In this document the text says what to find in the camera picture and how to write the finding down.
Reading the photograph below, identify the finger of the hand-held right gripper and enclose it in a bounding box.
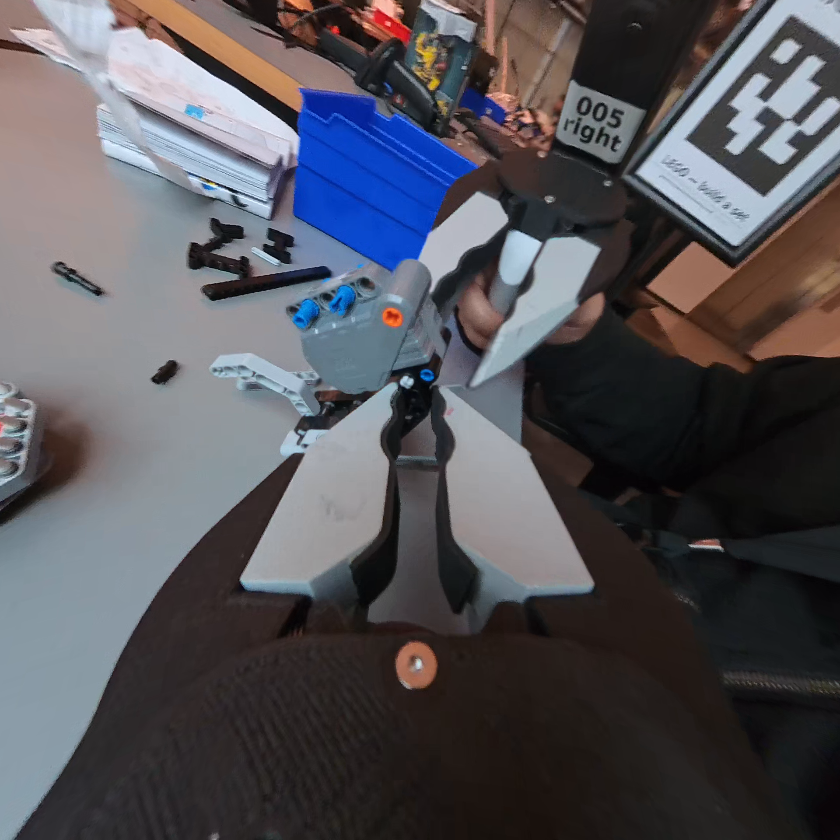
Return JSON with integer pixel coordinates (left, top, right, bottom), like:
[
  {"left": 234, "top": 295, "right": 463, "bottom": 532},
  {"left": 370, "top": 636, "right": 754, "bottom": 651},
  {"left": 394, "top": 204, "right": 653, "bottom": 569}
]
[
  {"left": 468, "top": 228, "right": 603, "bottom": 389},
  {"left": 419, "top": 192, "right": 514, "bottom": 322}
]

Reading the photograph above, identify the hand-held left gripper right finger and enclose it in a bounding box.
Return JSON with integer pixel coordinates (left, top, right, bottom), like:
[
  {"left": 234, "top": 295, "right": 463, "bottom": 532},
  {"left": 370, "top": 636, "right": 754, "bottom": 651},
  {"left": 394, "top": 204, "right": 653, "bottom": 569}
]
[{"left": 430, "top": 386, "right": 597, "bottom": 614}]

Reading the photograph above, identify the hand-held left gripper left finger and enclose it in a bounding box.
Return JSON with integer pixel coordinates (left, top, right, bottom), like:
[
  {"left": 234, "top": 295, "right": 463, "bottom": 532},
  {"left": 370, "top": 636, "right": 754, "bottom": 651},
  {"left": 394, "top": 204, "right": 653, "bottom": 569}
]
[{"left": 239, "top": 384, "right": 403, "bottom": 608}]

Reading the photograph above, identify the grey lego motor assembly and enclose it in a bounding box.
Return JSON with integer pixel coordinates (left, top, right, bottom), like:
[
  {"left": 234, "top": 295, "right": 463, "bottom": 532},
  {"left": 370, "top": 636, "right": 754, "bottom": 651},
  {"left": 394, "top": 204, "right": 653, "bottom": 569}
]
[{"left": 210, "top": 258, "right": 454, "bottom": 460}]

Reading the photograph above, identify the person's right forearm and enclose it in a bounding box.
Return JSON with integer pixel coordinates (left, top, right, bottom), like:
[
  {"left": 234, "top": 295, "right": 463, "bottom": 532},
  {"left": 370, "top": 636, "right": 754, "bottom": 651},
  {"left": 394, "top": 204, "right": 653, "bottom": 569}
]
[{"left": 525, "top": 289, "right": 840, "bottom": 493}]

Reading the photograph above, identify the lego set box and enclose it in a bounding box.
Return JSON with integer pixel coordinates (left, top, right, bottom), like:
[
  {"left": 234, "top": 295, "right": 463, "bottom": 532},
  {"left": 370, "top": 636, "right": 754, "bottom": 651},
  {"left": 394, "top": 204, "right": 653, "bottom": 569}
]
[{"left": 406, "top": 0, "right": 478, "bottom": 119}]

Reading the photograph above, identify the long black lego beam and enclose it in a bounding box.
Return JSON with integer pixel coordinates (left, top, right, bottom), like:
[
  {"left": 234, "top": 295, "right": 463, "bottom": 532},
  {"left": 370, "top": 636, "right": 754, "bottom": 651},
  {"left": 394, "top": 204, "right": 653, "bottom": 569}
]
[{"left": 201, "top": 266, "right": 331, "bottom": 301}]

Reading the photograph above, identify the black lego beam with pins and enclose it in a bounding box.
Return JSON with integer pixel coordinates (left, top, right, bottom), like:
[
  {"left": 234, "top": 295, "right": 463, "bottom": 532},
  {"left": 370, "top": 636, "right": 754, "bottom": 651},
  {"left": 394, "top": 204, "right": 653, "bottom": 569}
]
[{"left": 188, "top": 241, "right": 252, "bottom": 277}]

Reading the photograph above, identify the grey lego subassembly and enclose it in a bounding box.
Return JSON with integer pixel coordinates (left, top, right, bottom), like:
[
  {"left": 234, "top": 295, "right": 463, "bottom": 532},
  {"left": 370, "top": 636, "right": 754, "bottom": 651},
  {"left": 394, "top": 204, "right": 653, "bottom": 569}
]
[{"left": 0, "top": 381, "right": 47, "bottom": 506}]

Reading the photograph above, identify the long black lego pin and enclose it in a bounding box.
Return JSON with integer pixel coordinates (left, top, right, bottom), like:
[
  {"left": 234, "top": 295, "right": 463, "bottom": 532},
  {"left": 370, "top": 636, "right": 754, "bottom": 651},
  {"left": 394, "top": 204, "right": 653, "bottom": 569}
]
[{"left": 51, "top": 261, "right": 105, "bottom": 296}]

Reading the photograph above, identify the person's right hand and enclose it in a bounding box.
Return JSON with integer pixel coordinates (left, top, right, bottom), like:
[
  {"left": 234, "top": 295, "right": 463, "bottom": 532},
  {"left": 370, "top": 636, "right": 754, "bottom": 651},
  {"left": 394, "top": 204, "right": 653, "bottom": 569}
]
[{"left": 455, "top": 270, "right": 526, "bottom": 358}]

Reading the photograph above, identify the blue plastic bin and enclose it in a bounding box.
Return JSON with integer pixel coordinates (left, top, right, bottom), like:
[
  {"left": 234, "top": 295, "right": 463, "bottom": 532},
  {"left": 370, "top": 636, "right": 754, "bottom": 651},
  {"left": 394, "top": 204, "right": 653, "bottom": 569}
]
[{"left": 292, "top": 87, "right": 480, "bottom": 270}]

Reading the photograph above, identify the small blue bin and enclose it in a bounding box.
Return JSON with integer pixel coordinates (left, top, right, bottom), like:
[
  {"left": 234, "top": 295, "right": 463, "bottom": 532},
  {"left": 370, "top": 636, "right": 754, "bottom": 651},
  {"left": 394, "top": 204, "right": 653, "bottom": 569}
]
[{"left": 459, "top": 88, "right": 508, "bottom": 126}]

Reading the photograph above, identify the black power tool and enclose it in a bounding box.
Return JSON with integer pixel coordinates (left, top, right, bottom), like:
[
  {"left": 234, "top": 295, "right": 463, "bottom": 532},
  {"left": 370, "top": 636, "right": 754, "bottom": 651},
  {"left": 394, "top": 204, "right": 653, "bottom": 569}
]
[{"left": 318, "top": 29, "right": 441, "bottom": 132}]

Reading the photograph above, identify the stack of white booklets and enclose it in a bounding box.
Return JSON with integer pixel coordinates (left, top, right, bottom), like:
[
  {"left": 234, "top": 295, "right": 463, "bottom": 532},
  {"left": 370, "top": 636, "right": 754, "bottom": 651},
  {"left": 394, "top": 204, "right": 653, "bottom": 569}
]
[{"left": 10, "top": 26, "right": 301, "bottom": 221}]

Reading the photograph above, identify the person's black jacket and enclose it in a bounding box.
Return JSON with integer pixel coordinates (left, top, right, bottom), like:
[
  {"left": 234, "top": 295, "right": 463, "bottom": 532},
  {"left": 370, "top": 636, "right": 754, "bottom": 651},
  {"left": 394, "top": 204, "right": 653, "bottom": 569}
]
[{"left": 577, "top": 459, "right": 840, "bottom": 840}]

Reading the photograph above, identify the wood edged table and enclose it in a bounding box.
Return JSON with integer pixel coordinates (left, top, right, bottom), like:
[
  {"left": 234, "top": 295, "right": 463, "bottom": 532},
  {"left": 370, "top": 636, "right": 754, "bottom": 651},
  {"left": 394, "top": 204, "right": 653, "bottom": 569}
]
[{"left": 125, "top": 0, "right": 303, "bottom": 112}]

